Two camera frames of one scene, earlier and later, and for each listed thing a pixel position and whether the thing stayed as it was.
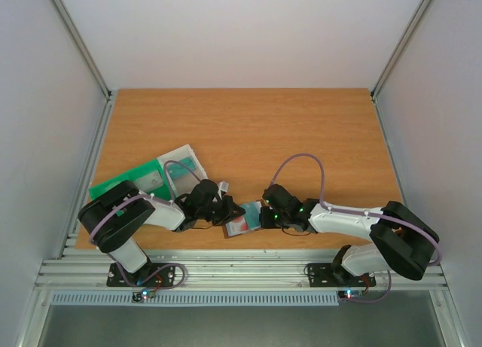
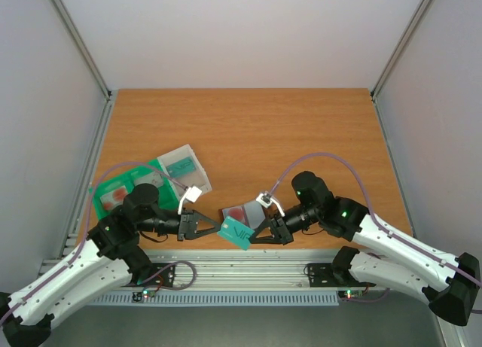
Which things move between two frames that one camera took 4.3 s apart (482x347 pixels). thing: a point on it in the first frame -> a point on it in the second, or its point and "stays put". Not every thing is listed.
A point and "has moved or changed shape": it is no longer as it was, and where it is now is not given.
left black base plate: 151,275 stays put
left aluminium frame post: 85,55 stays put
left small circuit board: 144,293 stays put
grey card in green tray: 150,181 stays put
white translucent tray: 183,170 stays put
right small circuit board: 350,293 stays put
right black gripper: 267,217 -> 280,229
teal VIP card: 252,211 -> 238,232
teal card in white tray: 176,170 stays put
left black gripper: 229,214 -> 189,226
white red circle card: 237,226 has moved or changed shape
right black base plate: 322,275 stays put
